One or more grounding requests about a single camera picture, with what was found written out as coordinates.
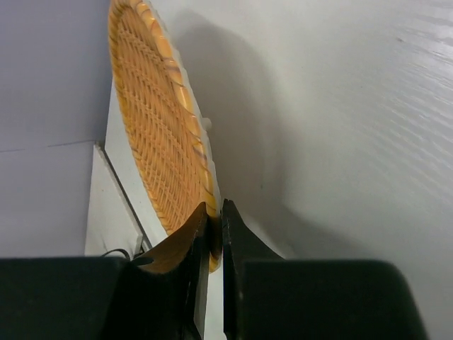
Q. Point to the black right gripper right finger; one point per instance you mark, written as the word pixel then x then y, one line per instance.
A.
pixel 268 297

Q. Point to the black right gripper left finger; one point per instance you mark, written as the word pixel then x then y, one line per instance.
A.
pixel 158 295

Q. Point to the round bamboo wooden plate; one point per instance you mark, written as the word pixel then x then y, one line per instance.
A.
pixel 157 138

